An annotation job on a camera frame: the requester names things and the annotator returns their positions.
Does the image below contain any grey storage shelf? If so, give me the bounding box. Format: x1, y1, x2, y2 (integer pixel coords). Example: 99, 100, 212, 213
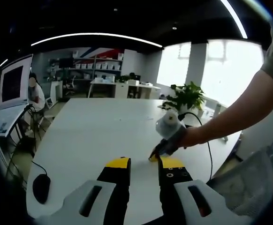
63, 50, 124, 82

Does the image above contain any black computer mouse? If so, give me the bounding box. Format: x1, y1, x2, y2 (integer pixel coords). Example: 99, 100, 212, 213
32, 174, 52, 204

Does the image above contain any white framed computer monitor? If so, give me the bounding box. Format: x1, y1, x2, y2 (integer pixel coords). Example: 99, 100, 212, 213
0, 54, 33, 110

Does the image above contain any white side desk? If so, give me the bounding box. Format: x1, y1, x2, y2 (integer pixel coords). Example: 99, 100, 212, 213
0, 106, 29, 138

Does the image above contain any white desk with slanted legs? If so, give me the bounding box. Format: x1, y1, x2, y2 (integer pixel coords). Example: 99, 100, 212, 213
89, 78, 117, 98

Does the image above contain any large potted green plant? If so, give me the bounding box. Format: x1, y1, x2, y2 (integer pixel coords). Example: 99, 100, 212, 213
161, 81, 206, 111

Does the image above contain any person's right hand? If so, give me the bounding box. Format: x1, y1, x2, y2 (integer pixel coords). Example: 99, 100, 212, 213
180, 127, 210, 150

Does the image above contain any black screen on stand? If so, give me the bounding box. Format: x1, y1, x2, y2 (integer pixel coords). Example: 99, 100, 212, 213
59, 58, 74, 68

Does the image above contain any grey mesh office chair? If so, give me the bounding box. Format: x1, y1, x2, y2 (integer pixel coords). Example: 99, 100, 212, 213
206, 150, 273, 211

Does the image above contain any row of white storage boxes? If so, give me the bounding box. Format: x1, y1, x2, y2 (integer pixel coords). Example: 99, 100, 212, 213
76, 62, 122, 70

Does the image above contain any low white cabinet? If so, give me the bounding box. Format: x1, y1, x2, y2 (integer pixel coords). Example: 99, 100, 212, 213
115, 82, 162, 99

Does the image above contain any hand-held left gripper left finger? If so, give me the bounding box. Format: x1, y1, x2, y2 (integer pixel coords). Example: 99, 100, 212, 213
49, 157, 131, 225

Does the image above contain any black mouse cable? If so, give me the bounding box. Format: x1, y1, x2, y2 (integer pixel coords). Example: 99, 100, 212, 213
30, 160, 48, 176

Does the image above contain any curved ceiling light strip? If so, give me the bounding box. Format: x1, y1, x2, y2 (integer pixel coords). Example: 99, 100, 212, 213
30, 32, 164, 49
220, 0, 249, 39

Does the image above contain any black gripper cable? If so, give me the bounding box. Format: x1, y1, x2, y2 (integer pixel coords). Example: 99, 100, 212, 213
177, 112, 213, 181

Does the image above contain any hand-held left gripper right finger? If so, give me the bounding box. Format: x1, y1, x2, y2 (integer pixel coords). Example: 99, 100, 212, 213
158, 157, 243, 225

